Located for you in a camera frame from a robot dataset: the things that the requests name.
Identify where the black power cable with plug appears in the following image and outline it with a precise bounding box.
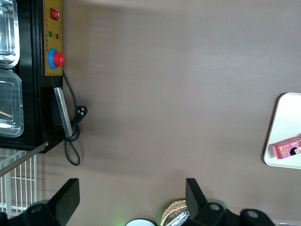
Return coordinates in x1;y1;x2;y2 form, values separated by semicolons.
61;69;88;166

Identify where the red emergency stop knob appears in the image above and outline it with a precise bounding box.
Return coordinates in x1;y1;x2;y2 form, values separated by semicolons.
48;48;65;70

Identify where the white wire rack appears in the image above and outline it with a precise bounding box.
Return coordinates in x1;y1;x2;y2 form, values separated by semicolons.
0;148;38;218

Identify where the steel food pan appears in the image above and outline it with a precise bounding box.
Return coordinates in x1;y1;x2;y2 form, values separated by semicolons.
0;0;21;69
0;68;24;138

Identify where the pink snack packet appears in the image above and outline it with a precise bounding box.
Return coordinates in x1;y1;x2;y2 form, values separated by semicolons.
272;136;301;162

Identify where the silver metal handle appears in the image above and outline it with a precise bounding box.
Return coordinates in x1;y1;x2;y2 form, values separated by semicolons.
53;87;73;137

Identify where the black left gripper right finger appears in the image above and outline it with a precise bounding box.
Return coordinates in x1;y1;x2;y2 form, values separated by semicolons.
185;178;276;226

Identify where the brown table cover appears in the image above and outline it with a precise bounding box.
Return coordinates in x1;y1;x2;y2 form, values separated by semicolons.
35;0;301;226

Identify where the wicker basket holding foil containers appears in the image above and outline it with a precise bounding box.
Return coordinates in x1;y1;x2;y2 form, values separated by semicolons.
160;199;189;226

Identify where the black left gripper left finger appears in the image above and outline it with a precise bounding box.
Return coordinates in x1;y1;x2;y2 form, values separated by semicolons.
0;178;80;226

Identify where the grey metal bar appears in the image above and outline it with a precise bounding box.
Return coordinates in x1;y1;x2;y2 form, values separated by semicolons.
0;140;49;177

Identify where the aluminium foil container stack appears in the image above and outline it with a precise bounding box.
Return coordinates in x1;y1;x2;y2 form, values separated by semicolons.
168;210;191;226

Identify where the yellow control panel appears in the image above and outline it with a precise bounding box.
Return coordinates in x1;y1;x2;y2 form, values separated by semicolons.
43;0;63;76

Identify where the beige plastic tray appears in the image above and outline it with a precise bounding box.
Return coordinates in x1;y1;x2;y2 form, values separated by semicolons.
263;92;301;170

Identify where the black food warmer appliance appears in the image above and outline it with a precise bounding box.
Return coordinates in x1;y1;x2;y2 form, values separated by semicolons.
0;0;64;153

